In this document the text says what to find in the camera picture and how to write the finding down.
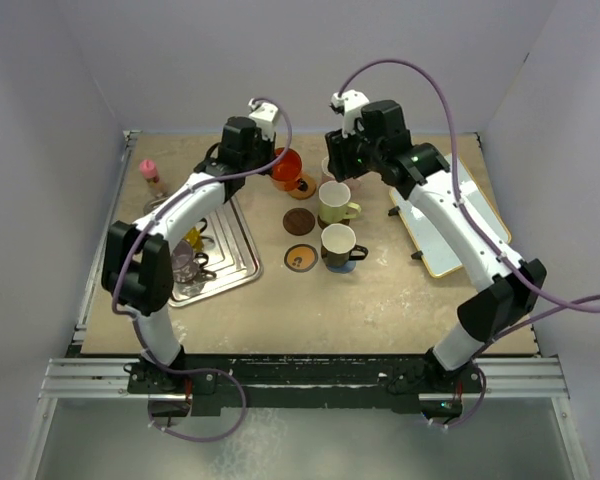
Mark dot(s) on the light wood coaster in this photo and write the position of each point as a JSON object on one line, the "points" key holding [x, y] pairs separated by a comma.
{"points": [[307, 192]]}

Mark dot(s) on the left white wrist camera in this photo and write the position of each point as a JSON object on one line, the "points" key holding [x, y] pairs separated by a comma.
{"points": [[265, 114]]}

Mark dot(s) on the pink cap bottle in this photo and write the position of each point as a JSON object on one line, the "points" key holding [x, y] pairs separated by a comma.
{"points": [[152, 177]]}

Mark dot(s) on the orange black face coaster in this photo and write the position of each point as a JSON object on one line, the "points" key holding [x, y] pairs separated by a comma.
{"points": [[300, 258]]}

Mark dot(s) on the yellow mug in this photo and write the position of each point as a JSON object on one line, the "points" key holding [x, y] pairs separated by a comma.
{"points": [[194, 239]]}

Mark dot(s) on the dark wood coaster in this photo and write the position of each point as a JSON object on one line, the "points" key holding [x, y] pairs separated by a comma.
{"points": [[325, 219], [298, 221]]}

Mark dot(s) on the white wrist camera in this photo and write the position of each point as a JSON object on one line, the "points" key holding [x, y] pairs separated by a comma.
{"points": [[265, 114], [349, 105]]}

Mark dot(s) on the black and white mug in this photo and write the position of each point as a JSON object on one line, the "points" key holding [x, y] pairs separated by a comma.
{"points": [[340, 246]]}

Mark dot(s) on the silver metal tray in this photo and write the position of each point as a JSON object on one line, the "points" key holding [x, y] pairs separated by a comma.
{"points": [[233, 258]]}

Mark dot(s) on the dark wood coaster top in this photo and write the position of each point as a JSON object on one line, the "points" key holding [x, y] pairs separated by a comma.
{"points": [[298, 221]]}

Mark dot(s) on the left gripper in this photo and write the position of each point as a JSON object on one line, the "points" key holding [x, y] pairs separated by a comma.
{"points": [[267, 145]]}

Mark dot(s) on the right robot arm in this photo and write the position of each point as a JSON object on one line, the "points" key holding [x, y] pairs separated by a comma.
{"points": [[505, 283]]}

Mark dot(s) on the green mug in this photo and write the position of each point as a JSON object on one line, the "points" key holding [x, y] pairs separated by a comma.
{"points": [[335, 203]]}

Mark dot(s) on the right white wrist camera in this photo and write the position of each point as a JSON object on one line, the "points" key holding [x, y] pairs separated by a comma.
{"points": [[349, 105]]}

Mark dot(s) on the blue face coaster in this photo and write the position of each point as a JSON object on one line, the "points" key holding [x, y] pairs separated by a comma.
{"points": [[346, 268]]}

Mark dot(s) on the aluminium frame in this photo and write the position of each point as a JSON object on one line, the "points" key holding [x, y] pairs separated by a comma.
{"points": [[533, 422]]}

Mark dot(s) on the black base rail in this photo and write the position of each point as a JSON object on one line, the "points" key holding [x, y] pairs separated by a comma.
{"points": [[205, 384]]}

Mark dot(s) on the pink mug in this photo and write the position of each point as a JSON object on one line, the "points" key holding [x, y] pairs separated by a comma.
{"points": [[352, 183]]}

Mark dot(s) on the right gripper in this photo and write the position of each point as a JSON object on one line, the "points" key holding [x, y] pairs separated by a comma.
{"points": [[338, 149]]}

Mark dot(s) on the white board wooden frame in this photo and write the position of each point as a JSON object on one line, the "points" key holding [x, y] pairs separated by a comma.
{"points": [[431, 248]]}

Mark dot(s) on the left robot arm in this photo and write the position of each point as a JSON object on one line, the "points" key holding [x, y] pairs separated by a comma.
{"points": [[137, 268]]}

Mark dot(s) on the dark wood coaster bottom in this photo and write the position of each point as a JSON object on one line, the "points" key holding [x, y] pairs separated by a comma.
{"points": [[325, 219]]}

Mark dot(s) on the orange mug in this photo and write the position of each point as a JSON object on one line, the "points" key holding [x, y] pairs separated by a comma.
{"points": [[287, 174]]}

